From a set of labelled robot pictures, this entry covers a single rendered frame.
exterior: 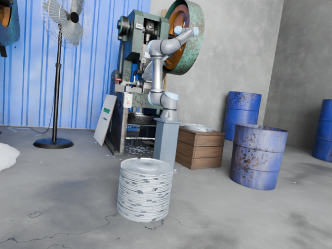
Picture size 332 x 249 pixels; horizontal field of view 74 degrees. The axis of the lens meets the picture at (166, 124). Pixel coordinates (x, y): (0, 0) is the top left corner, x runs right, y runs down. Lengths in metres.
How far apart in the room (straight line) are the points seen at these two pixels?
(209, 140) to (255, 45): 3.37
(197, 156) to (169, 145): 0.37
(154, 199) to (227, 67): 3.80
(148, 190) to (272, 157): 1.10
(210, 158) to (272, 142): 0.63
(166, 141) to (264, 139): 0.75
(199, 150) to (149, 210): 1.05
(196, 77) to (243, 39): 1.32
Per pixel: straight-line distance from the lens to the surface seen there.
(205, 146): 2.13
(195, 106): 4.26
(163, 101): 1.84
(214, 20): 4.60
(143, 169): 1.20
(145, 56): 2.52
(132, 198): 1.20
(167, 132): 1.80
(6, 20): 2.83
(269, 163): 1.91
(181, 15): 2.84
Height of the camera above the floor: 0.63
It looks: 7 degrees down
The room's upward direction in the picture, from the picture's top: 7 degrees clockwise
